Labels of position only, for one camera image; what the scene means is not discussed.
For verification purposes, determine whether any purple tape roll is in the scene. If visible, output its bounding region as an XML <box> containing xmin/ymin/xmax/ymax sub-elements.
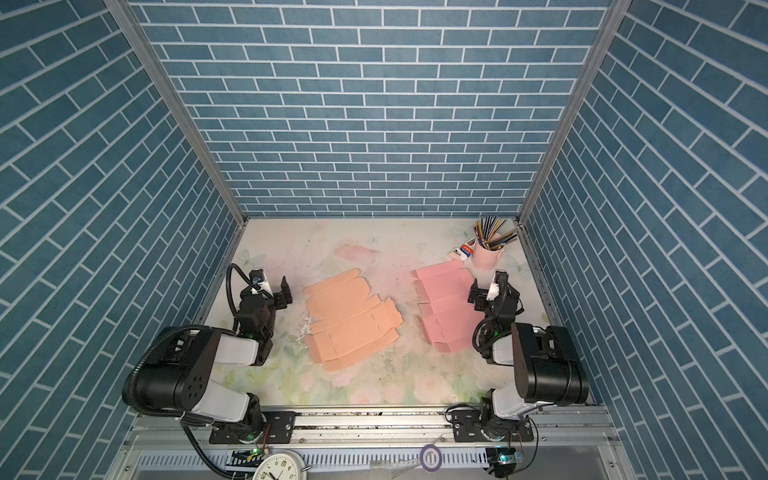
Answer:
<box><xmin>419</xmin><ymin>444</ymin><xmax>443</xmax><ymax>473</ymax></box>

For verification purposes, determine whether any green lit circuit board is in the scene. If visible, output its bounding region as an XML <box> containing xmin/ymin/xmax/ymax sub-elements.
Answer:
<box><xmin>484</xmin><ymin>447</ymin><xmax>518</xmax><ymax>479</ymax></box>

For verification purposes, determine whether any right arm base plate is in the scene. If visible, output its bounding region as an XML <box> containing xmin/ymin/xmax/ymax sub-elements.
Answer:
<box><xmin>444</xmin><ymin>408</ymin><xmax>535</xmax><ymax>443</ymax></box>

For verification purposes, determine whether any pink pencil cup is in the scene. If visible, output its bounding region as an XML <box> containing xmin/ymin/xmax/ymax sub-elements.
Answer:
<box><xmin>470</xmin><ymin>240</ymin><xmax>504</xmax><ymax>271</ymax></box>

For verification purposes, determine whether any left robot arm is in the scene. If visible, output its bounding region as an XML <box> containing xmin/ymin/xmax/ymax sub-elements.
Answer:
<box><xmin>122</xmin><ymin>263</ymin><xmax>293</xmax><ymax>441</ymax></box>

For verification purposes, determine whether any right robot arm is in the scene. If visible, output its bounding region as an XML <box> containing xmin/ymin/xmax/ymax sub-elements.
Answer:
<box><xmin>468</xmin><ymin>270</ymin><xmax>589</xmax><ymax>441</ymax></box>

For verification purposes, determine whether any pink paper box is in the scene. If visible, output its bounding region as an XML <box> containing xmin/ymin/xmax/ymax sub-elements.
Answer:
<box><xmin>412</xmin><ymin>260</ymin><xmax>483</xmax><ymax>353</ymax></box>

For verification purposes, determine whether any aluminium rail frame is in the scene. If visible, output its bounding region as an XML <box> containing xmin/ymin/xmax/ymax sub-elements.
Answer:
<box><xmin>106</xmin><ymin>405</ymin><xmax>636</xmax><ymax>479</ymax></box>

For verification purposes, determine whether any orange paper box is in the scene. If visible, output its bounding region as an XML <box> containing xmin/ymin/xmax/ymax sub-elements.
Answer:
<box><xmin>303</xmin><ymin>268</ymin><xmax>403</xmax><ymax>371</ymax></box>

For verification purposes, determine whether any white analog clock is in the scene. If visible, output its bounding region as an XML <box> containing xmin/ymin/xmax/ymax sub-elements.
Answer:
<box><xmin>251</xmin><ymin>451</ymin><xmax>309</xmax><ymax>480</ymax></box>

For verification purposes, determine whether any coloured pencils bundle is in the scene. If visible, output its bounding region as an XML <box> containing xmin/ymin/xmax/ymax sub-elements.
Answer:
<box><xmin>473</xmin><ymin>216</ymin><xmax>518</xmax><ymax>251</ymax></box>

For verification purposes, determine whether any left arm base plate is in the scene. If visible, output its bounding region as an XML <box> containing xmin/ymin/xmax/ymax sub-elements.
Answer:
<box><xmin>209</xmin><ymin>411</ymin><xmax>296</xmax><ymax>445</ymax></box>

